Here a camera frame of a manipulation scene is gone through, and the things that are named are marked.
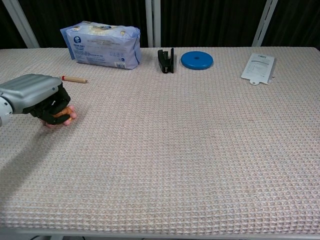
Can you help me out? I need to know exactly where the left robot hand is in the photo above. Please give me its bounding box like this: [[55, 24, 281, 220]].
[[0, 73, 72, 126]]

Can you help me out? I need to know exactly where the orange toy turtle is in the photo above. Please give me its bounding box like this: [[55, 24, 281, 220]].
[[42, 105, 77, 130]]

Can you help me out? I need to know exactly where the wooden pencil with red end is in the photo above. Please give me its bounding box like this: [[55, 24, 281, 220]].
[[61, 75, 89, 84]]

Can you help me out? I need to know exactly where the pale blue tissue pack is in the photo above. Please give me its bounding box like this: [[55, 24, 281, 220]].
[[59, 20, 142, 70]]

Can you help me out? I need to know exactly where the black stapler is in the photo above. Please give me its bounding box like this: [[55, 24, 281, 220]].
[[157, 47, 175, 74]]

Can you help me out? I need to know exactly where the beige waffle-weave tablecloth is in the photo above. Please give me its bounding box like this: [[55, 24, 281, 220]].
[[0, 46, 320, 235]]

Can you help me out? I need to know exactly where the blue round disc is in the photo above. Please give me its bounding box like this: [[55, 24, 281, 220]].
[[180, 50, 215, 70]]

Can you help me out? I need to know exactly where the grey white packaging card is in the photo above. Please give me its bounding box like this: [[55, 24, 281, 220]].
[[240, 52, 277, 86]]

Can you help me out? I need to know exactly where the white metal frame post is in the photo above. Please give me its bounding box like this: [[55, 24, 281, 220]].
[[251, 0, 279, 48], [145, 0, 162, 48], [0, 0, 40, 49]]

